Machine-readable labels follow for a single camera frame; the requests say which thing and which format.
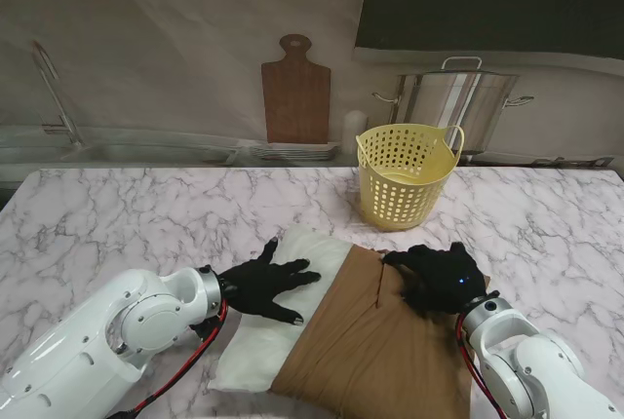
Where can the dark wall panel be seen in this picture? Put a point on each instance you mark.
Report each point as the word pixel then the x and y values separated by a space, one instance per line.
pixel 487 0

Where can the brown wooden cutting board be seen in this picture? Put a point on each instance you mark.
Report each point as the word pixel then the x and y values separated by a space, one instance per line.
pixel 296 97

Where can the yellow perforated laundry basket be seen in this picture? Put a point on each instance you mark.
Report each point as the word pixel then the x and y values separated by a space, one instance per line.
pixel 404 180

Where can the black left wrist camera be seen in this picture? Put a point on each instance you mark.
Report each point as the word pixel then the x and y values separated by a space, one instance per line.
pixel 202 329

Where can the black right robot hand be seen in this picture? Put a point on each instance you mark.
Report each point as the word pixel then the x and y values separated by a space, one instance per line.
pixel 439 282

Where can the large steel stock pot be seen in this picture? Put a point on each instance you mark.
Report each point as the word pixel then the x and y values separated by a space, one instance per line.
pixel 453 107

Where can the white pillow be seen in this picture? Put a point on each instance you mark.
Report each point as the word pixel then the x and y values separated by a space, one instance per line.
pixel 253 351

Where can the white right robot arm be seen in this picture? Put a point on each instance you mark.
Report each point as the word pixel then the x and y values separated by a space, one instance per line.
pixel 526 360

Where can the brown pillowcase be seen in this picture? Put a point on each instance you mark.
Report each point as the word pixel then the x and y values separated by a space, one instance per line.
pixel 380 341

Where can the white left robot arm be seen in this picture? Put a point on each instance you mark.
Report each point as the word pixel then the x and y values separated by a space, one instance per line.
pixel 107 336

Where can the stack of white plates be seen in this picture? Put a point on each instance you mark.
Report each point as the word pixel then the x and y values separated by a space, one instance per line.
pixel 292 151

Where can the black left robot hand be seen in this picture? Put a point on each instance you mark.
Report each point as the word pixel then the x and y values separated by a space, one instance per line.
pixel 263 287

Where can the chrome kitchen faucet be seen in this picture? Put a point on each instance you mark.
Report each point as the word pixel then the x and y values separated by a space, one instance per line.
pixel 53 87

